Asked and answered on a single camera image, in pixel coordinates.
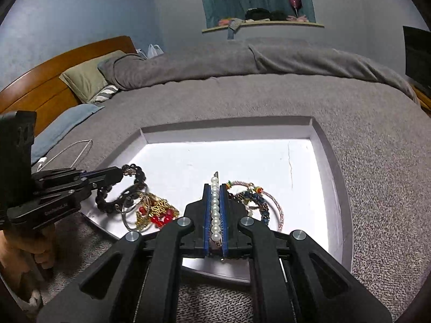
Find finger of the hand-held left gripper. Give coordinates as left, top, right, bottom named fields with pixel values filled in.
left=7, top=179, right=123, bottom=227
left=32, top=166, right=124, bottom=189

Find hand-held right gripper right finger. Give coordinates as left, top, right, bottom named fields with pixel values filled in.
left=220, top=183, right=393, bottom=323

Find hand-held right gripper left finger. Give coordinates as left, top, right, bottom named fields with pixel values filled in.
left=36, top=183, right=213, bottom=323

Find black bead bracelet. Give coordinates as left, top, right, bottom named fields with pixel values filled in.
left=95, top=164, right=149, bottom=213

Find blue beaded bracelet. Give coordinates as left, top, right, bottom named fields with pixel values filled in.
left=232, top=188, right=273, bottom=226

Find silver hoop bangles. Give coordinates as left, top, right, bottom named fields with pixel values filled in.
left=120, top=190, right=150, bottom=232

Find red and gold bead jewelry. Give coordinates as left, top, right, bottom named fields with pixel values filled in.
left=135, top=193, right=180, bottom=232

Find white cardboard box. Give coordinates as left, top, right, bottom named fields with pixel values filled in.
left=79, top=116, right=354, bottom=285

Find person's left hand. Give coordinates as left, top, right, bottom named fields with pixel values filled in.
left=0, top=225, right=57, bottom=271

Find light blue blanket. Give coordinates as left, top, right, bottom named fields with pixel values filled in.
left=30, top=104, right=106, bottom=165

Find wooden headboard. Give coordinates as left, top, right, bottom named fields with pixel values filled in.
left=0, top=36, right=137, bottom=135

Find striped pillow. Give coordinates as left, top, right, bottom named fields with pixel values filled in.
left=92, top=84, right=119, bottom=104

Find olive pillow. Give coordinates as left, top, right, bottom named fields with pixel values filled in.
left=60, top=50, right=127, bottom=104

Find grey folded comforter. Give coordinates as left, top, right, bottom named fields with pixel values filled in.
left=98, top=38, right=420, bottom=105

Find window sill shelf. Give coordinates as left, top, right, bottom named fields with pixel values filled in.
left=202, top=20, right=325, bottom=34

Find black clothes pile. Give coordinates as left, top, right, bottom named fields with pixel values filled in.
left=245, top=8, right=287, bottom=21

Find wooden television stand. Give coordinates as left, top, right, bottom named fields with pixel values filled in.
left=409, top=84, right=431, bottom=110

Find black television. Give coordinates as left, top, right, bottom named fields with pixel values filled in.
left=403, top=26, right=431, bottom=95

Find white cable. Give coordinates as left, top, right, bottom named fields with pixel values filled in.
left=37, top=139, right=94, bottom=172

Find pink cord bracelet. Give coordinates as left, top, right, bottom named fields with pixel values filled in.
left=226, top=180, right=286, bottom=233

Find blue-grey hanging strap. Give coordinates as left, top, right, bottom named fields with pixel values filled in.
left=227, top=20, right=243, bottom=40

